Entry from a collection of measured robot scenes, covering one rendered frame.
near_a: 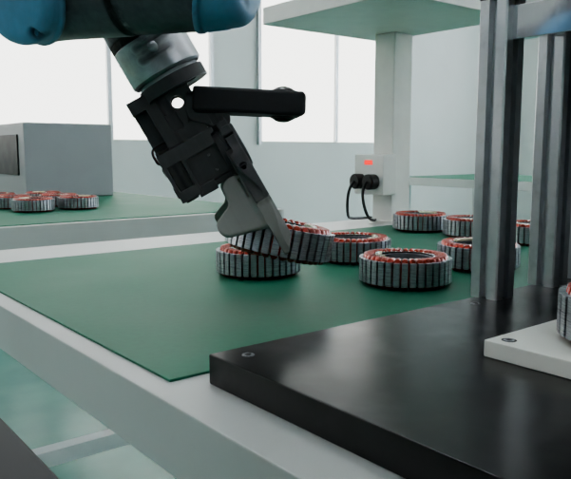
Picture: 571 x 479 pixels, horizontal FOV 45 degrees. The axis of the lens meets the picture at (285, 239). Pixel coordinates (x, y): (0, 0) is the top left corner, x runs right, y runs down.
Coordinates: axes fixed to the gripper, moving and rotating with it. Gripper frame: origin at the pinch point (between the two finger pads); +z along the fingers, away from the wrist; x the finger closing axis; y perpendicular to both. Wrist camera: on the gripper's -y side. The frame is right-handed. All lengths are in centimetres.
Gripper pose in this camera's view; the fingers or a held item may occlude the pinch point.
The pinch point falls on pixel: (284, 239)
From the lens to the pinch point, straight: 71.9
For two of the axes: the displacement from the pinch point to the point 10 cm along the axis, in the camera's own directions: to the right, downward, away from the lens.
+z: 4.9, 8.6, 1.6
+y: -8.7, 5.0, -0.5
